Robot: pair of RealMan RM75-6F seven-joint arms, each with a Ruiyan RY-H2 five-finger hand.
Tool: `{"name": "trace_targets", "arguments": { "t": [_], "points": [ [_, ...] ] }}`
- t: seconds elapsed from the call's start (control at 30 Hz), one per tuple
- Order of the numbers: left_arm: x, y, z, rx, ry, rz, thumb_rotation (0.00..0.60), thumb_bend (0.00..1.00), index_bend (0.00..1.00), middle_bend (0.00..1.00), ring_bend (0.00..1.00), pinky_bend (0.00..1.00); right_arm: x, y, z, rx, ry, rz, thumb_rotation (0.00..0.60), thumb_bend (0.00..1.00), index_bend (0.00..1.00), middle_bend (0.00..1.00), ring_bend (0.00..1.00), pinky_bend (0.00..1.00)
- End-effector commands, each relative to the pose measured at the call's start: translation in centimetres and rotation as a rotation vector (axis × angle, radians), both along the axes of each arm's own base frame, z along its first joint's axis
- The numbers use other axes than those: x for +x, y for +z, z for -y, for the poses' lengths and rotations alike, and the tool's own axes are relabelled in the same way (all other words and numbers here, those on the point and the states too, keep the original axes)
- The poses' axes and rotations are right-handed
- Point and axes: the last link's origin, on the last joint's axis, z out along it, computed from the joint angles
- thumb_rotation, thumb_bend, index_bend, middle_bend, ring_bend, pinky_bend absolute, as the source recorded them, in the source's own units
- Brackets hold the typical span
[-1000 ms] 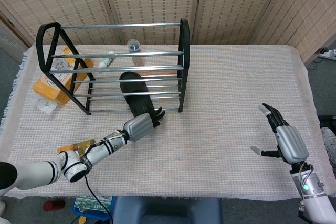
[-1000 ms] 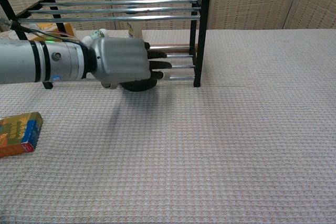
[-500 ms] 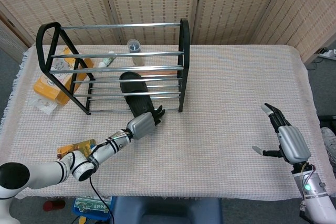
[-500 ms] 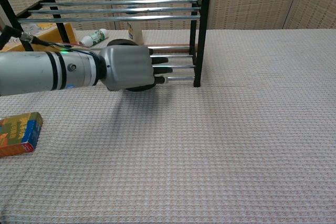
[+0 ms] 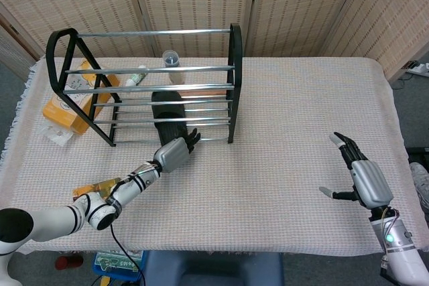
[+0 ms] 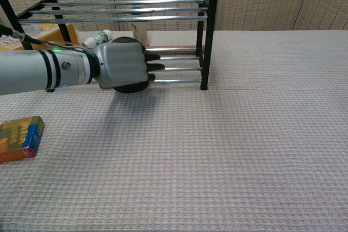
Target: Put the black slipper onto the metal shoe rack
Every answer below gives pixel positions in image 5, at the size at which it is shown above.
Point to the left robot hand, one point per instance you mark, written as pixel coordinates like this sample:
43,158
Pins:
171,155

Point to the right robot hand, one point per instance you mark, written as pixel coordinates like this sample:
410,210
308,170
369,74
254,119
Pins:
370,182

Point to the black rubber slide sandal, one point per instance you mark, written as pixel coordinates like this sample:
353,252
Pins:
169,133

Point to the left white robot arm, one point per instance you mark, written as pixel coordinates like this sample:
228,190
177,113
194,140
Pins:
50,222

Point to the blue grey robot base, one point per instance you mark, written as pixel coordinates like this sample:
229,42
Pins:
207,269

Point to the black metal shoe rack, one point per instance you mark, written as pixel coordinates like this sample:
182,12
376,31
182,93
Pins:
236,65

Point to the white sneaker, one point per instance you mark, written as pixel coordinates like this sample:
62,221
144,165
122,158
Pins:
420,182

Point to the brown wooden block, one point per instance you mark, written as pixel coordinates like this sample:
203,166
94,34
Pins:
207,93

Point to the colourful printed card box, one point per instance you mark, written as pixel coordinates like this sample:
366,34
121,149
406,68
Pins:
100,187

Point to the small white green bottle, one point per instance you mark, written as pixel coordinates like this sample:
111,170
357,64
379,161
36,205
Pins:
134,79

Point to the cream bottle with grey cap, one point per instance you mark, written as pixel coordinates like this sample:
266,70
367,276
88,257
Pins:
171,60

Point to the white woven tablecloth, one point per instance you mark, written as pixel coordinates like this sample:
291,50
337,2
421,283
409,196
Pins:
301,115

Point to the white plastic packet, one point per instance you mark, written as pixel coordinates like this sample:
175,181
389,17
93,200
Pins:
57,135

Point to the yellow cardboard box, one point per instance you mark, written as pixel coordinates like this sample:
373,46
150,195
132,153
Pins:
63,112

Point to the blue green printed box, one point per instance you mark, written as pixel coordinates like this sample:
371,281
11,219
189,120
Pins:
107,261

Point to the white power strip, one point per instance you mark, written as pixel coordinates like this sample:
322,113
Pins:
419,68

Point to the red can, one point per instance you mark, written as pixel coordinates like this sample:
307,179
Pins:
68,262

